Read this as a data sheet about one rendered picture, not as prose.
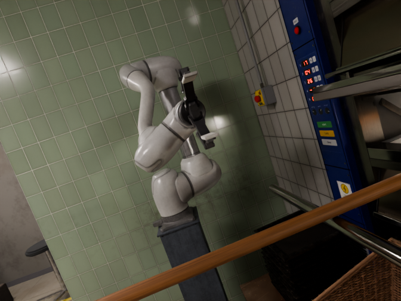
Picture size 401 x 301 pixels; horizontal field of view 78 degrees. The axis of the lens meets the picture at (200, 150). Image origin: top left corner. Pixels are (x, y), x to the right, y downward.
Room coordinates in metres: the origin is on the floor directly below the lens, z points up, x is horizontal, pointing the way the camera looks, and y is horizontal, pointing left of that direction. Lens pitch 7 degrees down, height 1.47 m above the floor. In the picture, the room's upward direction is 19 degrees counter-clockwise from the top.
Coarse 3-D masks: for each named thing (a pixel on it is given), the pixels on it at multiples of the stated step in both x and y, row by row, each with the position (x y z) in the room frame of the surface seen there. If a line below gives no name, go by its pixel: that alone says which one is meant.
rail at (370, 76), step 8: (400, 64) 0.51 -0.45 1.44; (368, 72) 0.59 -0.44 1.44; (376, 72) 0.57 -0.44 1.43; (384, 72) 0.55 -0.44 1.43; (392, 72) 0.53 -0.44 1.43; (400, 72) 0.51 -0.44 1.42; (344, 80) 0.67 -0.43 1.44; (352, 80) 0.64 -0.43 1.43; (360, 80) 0.61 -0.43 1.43; (368, 80) 0.59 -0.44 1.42; (320, 88) 0.77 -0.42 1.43; (328, 88) 0.74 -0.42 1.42; (336, 88) 0.71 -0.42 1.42
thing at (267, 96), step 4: (260, 88) 1.38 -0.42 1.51; (264, 88) 1.38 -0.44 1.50; (268, 88) 1.38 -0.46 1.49; (272, 88) 1.38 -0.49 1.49; (256, 92) 1.44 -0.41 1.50; (260, 92) 1.39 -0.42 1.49; (264, 92) 1.38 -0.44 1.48; (268, 92) 1.38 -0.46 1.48; (272, 92) 1.38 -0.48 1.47; (260, 96) 1.40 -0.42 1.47; (264, 96) 1.38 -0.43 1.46; (268, 96) 1.38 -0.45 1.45; (272, 96) 1.38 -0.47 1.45; (260, 100) 1.42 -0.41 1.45; (264, 100) 1.38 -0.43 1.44; (268, 100) 1.38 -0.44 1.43; (272, 100) 1.38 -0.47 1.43; (260, 104) 1.44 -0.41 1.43; (264, 104) 1.38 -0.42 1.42; (268, 104) 1.38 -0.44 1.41
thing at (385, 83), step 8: (376, 80) 0.57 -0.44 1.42; (384, 80) 0.55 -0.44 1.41; (392, 80) 0.53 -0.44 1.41; (400, 80) 0.51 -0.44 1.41; (344, 88) 0.67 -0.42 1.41; (352, 88) 0.64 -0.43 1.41; (360, 88) 0.62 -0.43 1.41; (368, 88) 0.59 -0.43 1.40; (376, 88) 0.57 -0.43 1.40; (384, 88) 0.55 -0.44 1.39; (392, 88) 0.64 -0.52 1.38; (320, 96) 0.78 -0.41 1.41; (328, 96) 0.74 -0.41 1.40; (336, 96) 0.71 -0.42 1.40; (344, 96) 0.71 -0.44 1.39
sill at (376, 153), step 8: (384, 144) 0.81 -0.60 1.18; (392, 144) 0.79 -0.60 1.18; (400, 144) 0.76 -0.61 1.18; (368, 152) 0.84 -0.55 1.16; (376, 152) 0.80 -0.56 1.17; (384, 152) 0.77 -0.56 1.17; (392, 152) 0.74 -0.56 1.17; (400, 152) 0.71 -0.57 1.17; (392, 160) 0.75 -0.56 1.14; (400, 160) 0.72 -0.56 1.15
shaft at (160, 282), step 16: (400, 176) 0.51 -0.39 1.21; (368, 192) 0.50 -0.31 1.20; (384, 192) 0.50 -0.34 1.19; (320, 208) 0.49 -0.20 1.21; (336, 208) 0.49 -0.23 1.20; (352, 208) 0.49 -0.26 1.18; (288, 224) 0.48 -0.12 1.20; (304, 224) 0.48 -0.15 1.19; (240, 240) 0.48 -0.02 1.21; (256, 240) 0.47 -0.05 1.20; (272, 240) 0.47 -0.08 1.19; (208, 256) 0.46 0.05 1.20; (224, 256) 0.46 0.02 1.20; (240, 256) 0.46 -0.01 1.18; (176, 272) 0.45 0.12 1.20; (192, 272) 0.45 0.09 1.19; (128, 288) 0.45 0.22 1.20; (144, 288) 0.44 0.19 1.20; (160, 288) 0.44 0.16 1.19
